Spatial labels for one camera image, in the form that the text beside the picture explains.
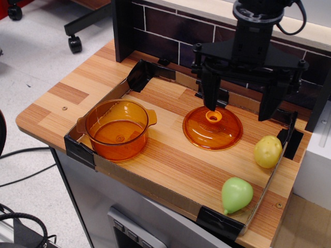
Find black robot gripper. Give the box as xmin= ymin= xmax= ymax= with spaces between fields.
xmin=192 ymin=18 xmax=309 ymax=121

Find orange transparent pot lid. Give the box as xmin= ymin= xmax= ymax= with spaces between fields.
xmin=182 ymin=106 xmax=243 ymax=150

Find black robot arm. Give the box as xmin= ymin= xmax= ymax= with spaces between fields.
xmin=192 ymin=1 xmax=309 ymax=121

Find orange transparent pot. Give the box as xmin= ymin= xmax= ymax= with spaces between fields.
xmin=76 ymin=99 xmax=157 ymax=162

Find yellow plastic potato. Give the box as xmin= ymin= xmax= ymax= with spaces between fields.
xmin=253 ymin=135 xmax=282 ymax=168

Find green plastic pear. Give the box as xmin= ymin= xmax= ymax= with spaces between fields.
xmin=221 ymin=177 xmax=253 ymax=215

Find grey toy oven front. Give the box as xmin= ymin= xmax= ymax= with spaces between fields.
xmin=108 ymin=207 xmax=167 ymax=248

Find black office chair base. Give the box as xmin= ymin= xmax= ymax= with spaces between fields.
xmin=7 ymin=0 xmax=113 ymax=54

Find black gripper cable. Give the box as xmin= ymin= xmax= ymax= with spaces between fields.
xmin=275 ymin=0 xmax=307 ymax=36

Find black cable on floor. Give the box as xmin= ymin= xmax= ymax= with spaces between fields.
xmin=0 ymin=146 xmax=57 ymax=188

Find black braided cable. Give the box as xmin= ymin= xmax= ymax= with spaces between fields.
xmin=0 ymin=203 xmax=57 ymax=248

